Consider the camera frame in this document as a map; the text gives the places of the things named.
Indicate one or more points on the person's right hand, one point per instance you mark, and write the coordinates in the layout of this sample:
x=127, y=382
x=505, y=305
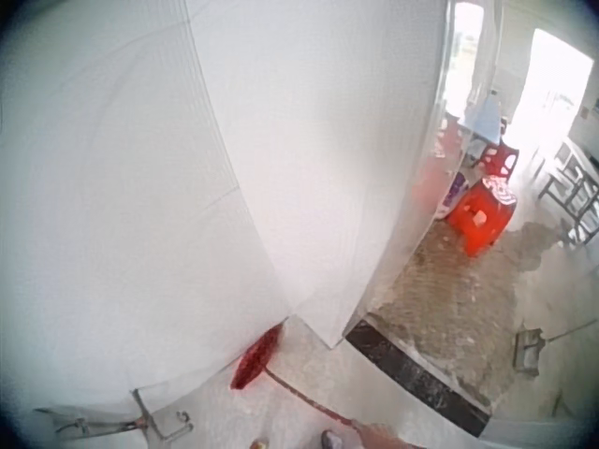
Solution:
x=369, y=431

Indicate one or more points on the red broom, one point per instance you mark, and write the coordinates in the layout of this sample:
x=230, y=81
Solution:
x=255, y=360

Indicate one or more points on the red plastic stool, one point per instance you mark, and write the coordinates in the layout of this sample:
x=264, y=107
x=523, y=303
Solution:
x=479, y=217
x=503, y=159

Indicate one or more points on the white purple bucket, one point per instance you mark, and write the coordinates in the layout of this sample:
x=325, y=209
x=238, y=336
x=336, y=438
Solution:
x=453, y=196

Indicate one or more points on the blue table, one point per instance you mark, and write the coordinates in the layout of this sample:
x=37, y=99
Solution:
x=484, y=119

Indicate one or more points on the bent metal bracket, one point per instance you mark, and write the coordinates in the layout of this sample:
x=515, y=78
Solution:
x=154, y=423

